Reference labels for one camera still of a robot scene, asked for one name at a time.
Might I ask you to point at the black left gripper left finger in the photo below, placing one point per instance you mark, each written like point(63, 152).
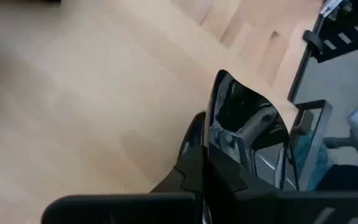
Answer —
point(120, 208)

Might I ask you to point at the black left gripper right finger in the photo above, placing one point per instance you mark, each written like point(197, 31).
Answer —
point(291, 208)

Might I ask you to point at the black wavy-rim mini plate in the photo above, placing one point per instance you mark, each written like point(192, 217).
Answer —
point(244, 109)

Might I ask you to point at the black aluminium table frame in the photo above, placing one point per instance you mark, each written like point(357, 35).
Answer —
point(312, 40)

